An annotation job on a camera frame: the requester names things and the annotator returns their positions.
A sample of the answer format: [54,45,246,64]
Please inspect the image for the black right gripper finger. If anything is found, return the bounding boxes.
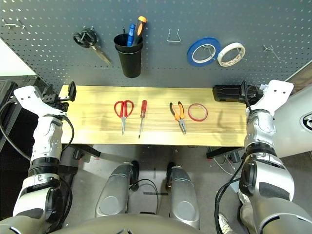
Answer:
[240,80,248,103]

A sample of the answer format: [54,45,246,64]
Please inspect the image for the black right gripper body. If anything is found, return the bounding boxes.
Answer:
[246,84,266,103]

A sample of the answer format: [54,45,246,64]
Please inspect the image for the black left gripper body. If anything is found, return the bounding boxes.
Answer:
[41,84,70,113]

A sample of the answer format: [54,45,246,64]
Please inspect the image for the red tape roll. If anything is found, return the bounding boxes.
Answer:
[187,103,209,122]

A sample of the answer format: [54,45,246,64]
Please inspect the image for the orange black needle-nose pliers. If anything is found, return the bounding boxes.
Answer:
[169,101,187,136]

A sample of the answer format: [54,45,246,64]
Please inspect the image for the red handled screwdriver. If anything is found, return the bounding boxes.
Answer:
[138,99,148,139]

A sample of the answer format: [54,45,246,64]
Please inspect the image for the black ribbed box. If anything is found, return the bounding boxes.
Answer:
[212,84,242,102]

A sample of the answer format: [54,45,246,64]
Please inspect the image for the white tape roll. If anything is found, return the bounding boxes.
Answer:
[217,42,246,67]

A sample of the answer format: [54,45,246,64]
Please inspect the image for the black equipment case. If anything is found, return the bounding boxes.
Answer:
[0,75,48,152]

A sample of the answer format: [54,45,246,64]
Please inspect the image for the large grey rounded housing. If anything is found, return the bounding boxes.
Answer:
[274,84,312,159]

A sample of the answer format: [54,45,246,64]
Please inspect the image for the black plastic cup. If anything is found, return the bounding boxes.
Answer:
[113,33,143,78]

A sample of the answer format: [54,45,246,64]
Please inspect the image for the blue tape roll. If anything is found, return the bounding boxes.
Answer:
[187,37,222,67]

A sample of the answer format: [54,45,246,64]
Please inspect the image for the silver left robot leg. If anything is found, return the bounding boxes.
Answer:
[95,160,140,218]

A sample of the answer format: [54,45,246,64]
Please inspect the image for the silver robot leg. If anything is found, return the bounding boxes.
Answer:
[166,162,201,230]
[95,160,140,218]

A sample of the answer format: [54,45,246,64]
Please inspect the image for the white grey sneaker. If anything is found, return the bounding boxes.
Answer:
[218,213,232,234]
[238,190,251,204]

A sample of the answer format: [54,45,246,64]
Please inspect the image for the silver right robot leg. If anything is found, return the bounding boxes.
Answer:
[166,162,201,230]

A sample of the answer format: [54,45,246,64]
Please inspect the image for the khaki trouser leg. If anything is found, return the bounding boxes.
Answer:
[240,201,257,234]

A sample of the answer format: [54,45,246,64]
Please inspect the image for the grey robot torso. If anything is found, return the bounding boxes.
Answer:
[0,202,312,234]

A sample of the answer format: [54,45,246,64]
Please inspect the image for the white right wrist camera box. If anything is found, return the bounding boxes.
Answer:
[251,80,295,112]

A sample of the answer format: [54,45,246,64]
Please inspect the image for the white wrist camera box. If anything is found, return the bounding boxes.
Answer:
[251,80,295,112]
[13,85,59,117]

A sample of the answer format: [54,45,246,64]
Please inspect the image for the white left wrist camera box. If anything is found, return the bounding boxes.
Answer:
[13,85,59,117]

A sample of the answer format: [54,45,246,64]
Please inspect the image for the black table frame bar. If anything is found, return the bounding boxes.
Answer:
[62,143,102,159]
[206,146,244,159]

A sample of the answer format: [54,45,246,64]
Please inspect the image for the black handled scissors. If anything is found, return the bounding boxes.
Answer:
[73,27,113,66]

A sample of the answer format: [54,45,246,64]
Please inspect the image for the red handled scissors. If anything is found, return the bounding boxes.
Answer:
[114,99,134,136]

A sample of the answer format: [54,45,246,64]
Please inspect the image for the white floor cables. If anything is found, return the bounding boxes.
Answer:
[214,153,242,176]

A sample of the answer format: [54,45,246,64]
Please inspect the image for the blue handled screwdriver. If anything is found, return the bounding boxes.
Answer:
[126,23,136,47]

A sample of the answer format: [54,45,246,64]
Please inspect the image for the orange black handled screwdriver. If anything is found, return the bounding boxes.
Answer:
[133,16,148,46]

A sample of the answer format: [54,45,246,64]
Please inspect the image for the wire pliers holder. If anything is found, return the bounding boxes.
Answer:
[167,28,182,43]

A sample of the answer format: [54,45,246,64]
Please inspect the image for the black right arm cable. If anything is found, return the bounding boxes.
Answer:
[214,84,263,234]

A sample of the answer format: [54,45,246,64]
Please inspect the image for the black floor cable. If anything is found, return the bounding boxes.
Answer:
[129,179,159,215]

